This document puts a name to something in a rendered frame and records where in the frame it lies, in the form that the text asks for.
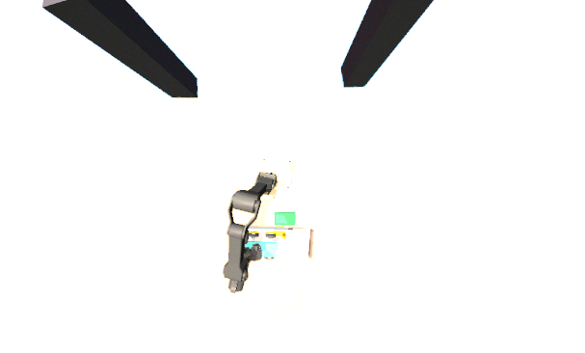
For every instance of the yellow wheel chock with orange handle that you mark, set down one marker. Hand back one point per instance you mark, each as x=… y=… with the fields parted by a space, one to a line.
x=280 y=233

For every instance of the green tray floor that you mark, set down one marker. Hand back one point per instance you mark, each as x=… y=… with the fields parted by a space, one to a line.
x=284 y=218

